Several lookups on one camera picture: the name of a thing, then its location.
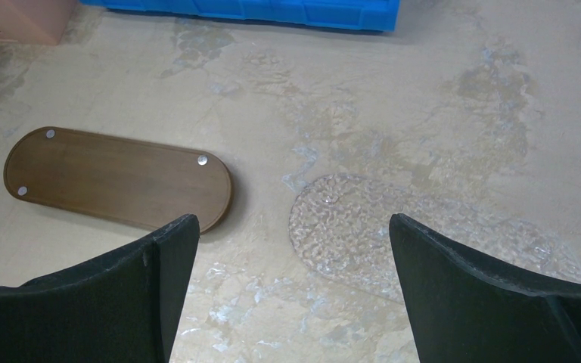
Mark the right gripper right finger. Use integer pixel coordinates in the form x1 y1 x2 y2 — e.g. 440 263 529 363
389 213 581 362

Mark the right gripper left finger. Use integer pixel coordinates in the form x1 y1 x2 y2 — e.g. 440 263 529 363
0 214 200 362

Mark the brown wooden oval tray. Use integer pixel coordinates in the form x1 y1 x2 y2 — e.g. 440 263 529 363
3 126 235 233

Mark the peach plastic desk organizer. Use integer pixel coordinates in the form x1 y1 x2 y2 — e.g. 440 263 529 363
0 0 77 45

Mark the blue plastic compartment bin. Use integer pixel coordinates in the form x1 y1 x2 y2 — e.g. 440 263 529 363
82 0 400 32

